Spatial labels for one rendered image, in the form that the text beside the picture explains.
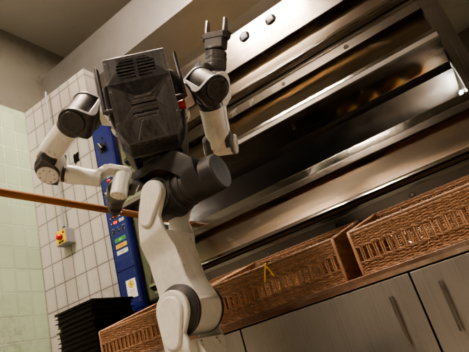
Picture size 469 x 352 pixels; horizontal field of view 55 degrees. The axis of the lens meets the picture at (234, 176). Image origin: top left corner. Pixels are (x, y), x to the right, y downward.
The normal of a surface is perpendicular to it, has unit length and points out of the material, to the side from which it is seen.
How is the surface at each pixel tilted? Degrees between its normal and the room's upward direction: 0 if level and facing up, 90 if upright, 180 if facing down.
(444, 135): 70
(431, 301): 90
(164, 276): 90
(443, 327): 90
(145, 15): 90
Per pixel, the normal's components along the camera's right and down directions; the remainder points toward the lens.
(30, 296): 0.81, -0.42
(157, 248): -0.28, 0.15
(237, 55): -0.52, -0.19
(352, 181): -0.58, -0.48
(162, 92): 0.09, -0.15
